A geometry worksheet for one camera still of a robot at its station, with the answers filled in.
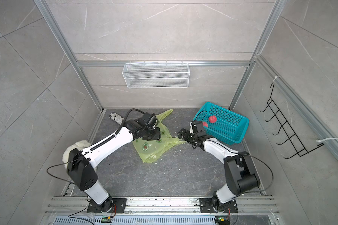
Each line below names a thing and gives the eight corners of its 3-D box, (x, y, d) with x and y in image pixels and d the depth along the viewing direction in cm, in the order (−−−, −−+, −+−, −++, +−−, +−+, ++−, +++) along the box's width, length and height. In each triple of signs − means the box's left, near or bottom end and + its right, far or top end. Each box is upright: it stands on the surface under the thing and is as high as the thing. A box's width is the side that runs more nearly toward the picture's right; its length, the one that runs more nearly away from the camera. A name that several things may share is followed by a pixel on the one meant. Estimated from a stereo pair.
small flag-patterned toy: (109, 118, 115) (107, 115, 113) (114, 114, 118) (113, 111, 116) (120, 125, 110) (119, 122, 108) (125, 121, 113) (124, 118, 110)
